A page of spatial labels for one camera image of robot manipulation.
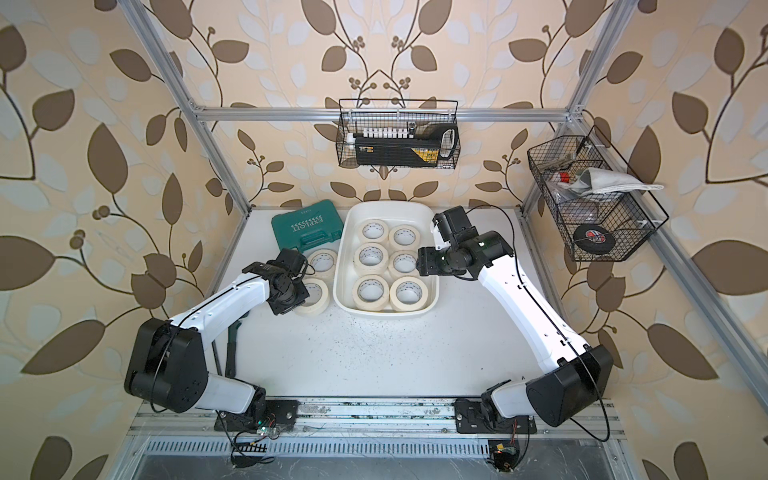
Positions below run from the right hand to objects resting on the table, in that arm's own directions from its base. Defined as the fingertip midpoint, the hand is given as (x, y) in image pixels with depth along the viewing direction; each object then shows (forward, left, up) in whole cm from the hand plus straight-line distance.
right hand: (428, 264), depth 77 cm
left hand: (-1, +37, -15) cm, 40 cm away
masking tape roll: (+18, +34, -22) cm, 44 cm away
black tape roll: (+1, -40, +7) cm, 41 cm away
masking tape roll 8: (+3, +5, -22) cm, 22 cm away
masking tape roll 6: (+16, +6, -22) cm, 28 cm away
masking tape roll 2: (-1, +32, -14) cm, 35 cm away
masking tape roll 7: (+4, +17, -21) cm, 28 cm away
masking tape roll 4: (+28, +5, -22) cm, 36 cm away
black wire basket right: (+6, -44, +10) cm, 45 cm away
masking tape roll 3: (+30, +16, -21) cm, 40 cm away
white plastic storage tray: (+34, +9, -14) cm, 38 cm away
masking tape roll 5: (+18, +18, -21) cm, 33 cm away
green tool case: (+30, +41, -16) cm, 53 cm away
